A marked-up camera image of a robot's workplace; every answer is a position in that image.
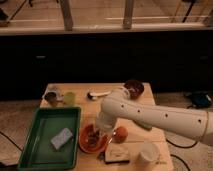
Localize green cup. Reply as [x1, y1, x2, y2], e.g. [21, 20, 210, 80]
[63, 92, 75, 106]

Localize metal cup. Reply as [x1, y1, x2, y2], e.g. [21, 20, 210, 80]
[43, 88, 62, 104]

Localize green plastic tray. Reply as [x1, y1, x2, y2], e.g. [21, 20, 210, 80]
[18, 107, 81, 171]

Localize red orange bowl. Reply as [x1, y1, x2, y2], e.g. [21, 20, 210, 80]
[78, 124, 108, 154]

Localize dark maroon bowl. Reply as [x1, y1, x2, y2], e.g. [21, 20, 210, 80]
[124, 80, 144, 100]

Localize white handled brush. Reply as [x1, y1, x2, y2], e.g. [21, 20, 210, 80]
[87, 91, 110, 100]

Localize blue grey sponge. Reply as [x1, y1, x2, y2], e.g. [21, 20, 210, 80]
[51, 128, 73, 150]

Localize tan box with dark base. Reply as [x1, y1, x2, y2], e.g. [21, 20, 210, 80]
[104, 148, 130, 164]

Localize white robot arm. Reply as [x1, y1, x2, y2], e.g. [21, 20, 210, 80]
[95, 88, 213, 147]

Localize orange fruit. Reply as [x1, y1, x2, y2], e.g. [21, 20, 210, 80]
[114, 126, 128, 143]

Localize purple grape bunch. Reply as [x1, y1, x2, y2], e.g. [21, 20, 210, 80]
[88, 131, 100, 144]

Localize green pepper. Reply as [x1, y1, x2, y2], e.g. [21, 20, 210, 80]
[136, 122, 152, 131]

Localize black floor cable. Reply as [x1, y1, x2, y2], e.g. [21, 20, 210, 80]
[165, 138, 200, 149]

